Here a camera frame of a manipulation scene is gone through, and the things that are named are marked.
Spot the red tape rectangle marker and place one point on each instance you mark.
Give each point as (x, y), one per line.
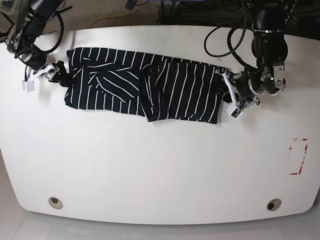
(296, 156)

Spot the left table cable grommet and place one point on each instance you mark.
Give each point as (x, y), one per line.
(55, 203)

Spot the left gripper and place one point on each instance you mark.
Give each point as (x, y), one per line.
(267, 79)

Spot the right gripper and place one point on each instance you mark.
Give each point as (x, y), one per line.
(63, 78)

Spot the navy white striped T-shirt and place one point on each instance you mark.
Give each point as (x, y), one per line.
(153, 86)

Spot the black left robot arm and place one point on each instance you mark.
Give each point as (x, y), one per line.
(266, 19)

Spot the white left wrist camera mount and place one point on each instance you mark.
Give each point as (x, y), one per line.
(236, 95)

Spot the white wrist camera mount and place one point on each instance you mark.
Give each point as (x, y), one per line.
(236, 95)
(48, 72)

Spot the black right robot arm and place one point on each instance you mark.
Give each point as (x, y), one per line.
(31, 22)

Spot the table cable grommet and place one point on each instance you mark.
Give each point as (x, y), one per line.
(274, 204)
(55, 203)

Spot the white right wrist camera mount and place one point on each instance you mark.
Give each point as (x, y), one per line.
(48, 72)

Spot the right table cable grommet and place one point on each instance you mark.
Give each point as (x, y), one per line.
(274, 204)

